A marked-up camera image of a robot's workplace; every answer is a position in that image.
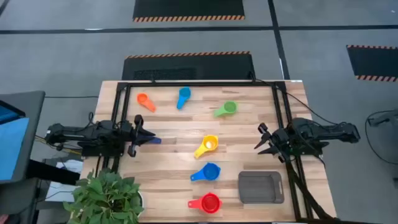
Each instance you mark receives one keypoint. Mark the black beam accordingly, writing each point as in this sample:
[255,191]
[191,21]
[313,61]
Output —
[53,172]

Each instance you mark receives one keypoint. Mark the grey cart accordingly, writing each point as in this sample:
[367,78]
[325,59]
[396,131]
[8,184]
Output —
[34,124]

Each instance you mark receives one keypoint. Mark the yellow measuring cup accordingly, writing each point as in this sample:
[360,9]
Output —
[210,143]

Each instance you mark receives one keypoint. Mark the grey chair base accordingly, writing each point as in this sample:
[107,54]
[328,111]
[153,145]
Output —
[387,118]

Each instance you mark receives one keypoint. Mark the light blue measuring cup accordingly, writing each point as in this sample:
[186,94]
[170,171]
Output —
[184,92]

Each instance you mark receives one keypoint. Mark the red measuring cup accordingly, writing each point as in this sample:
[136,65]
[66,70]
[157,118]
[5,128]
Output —
[211,203]

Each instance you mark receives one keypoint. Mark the black metal table frame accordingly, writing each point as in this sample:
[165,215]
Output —
[202,84]

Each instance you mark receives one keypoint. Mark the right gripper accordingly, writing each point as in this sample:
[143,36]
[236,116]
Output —
[281,140]

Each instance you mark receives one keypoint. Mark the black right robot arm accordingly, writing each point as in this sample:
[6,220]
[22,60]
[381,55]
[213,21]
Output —
[326,132]

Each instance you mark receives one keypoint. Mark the small dark blue measuring cup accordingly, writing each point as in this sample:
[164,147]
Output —
[157,140]

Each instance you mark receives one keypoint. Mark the green potted plant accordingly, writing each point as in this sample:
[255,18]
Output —
[102,196]

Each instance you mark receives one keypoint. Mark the orange measuring cup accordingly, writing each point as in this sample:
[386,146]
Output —
[142,99]

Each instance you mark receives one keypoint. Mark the white paper sheet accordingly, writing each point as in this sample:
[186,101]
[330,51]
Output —
[70,165]
[59,191]

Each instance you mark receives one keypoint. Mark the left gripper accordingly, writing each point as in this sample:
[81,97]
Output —
[132,133]

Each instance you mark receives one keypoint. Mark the light blue panel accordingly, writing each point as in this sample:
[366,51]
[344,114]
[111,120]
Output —
[12,149]

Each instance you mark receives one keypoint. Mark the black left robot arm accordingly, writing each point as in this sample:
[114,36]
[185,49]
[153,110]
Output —
[77,132]

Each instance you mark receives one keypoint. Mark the grey plastic basket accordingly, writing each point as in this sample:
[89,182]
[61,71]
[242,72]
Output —
[258,186]

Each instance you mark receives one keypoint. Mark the green measuring cup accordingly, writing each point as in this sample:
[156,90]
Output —
[230,107]

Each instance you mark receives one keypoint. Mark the black hazard-striped floor mat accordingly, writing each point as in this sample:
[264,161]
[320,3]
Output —
[373,62]
[186,7]
[186,67]

